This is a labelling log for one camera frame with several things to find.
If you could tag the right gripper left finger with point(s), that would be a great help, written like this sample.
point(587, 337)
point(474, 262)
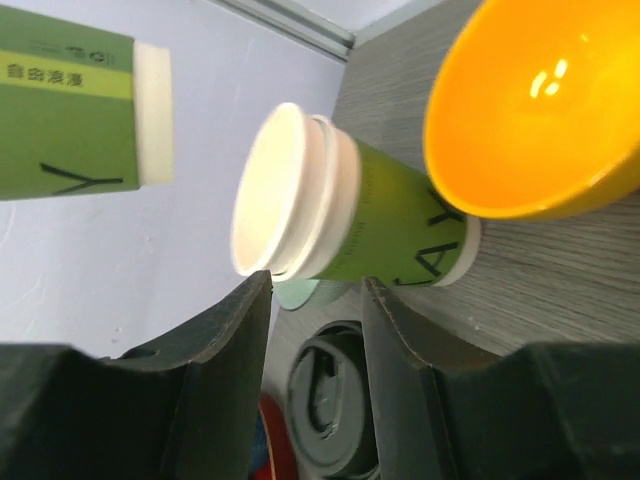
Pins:
point(183, 405)

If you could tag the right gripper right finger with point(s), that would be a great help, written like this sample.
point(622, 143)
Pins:
point(444, 408)

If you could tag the red round tray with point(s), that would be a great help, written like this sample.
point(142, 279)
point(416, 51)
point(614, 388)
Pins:
point(281, 463)

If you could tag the pale green bowl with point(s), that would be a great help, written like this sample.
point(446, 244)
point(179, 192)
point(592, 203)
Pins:
point(295, 294)

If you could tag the orange bowl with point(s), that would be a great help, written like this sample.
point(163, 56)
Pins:
point(534, 112)

